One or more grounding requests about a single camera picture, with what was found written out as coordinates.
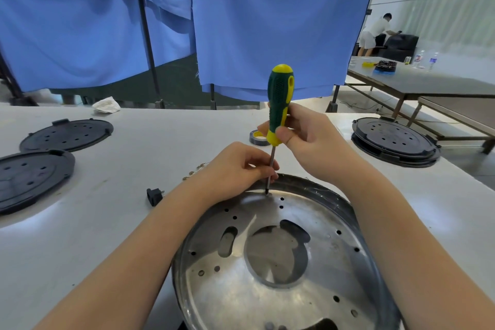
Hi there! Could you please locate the person's left hand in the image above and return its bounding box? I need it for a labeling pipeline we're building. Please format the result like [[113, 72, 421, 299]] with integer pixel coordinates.
[[195, 141, 280, 207]]

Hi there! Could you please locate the person's right hand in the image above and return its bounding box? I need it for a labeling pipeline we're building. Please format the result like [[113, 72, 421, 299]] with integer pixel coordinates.
[[257, 102, 363, 188]]

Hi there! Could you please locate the green and yellow screwdriver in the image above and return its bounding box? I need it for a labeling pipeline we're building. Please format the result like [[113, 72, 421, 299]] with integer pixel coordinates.
[[265, 64, 295, 196]]

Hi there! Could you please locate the person's right forearm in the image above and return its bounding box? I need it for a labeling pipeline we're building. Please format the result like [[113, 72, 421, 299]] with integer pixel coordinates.
[[340, 161, 495, 330]]

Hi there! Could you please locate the person's left forearm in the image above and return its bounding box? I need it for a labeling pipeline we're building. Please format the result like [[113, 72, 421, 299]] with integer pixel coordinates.
[[34, 178, 223, 330]]

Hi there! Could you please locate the grey tape roll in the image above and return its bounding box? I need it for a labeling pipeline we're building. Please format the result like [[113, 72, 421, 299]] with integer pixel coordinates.
[[249, 129, 271, 147]]

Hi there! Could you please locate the row of small metal screws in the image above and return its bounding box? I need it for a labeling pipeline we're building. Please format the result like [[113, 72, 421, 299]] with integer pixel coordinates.
[[182, 161, 210, 182]]

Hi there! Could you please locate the black round plastic cover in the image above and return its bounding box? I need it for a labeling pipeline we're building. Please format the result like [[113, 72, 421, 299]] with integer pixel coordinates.
[[351, 136, 442, 169], [19, 119, 114, 153], [0, 150, 76, 215], [352, 117, 440, 160]]

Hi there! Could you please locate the small black plug part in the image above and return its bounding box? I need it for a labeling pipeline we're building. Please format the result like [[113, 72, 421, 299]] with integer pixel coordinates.
[[146, 188, 165, 207]]

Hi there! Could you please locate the black tray with blue base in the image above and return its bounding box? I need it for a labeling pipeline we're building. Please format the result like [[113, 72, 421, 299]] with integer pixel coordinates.
[[374, 60, 398, 75]]

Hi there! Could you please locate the blue fabric curtain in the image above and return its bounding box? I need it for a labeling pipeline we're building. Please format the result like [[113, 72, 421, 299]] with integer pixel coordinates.
[[0, 0, 197, 93], [191, 0, 386, 102]]

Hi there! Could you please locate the long dark-topped table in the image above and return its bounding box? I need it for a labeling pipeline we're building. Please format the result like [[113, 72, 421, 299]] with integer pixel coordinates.
[[347, 56, 495, 119]]

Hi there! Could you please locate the black armchair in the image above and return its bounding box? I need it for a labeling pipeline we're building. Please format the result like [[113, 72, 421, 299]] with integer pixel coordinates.
[[374, 33, 420, 62]]

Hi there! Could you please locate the low metal-framed bench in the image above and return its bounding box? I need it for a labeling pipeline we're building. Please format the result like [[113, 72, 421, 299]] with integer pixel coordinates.
[[406, 96, 495, 155]]

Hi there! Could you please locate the white crumpled cloth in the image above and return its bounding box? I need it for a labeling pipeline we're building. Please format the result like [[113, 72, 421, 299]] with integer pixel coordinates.
[[92, 96, 121, 114]]

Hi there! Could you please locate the round metal base plate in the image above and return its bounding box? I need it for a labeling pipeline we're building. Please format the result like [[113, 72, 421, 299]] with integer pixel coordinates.
[[172, 174, 403, 330]]

